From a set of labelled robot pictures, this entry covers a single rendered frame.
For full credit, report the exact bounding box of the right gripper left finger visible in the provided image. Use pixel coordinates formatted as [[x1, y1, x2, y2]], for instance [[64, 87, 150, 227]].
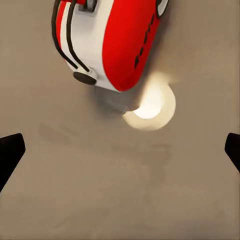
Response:
[[0, 133, 26, 192]]

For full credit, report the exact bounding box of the radio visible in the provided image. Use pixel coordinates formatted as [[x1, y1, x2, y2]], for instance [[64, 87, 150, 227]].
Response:
[[51, 0, 169, 93]]

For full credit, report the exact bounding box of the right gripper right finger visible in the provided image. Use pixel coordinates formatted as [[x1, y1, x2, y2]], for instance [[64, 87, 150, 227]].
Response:
[[224, 133, 240, 172]]

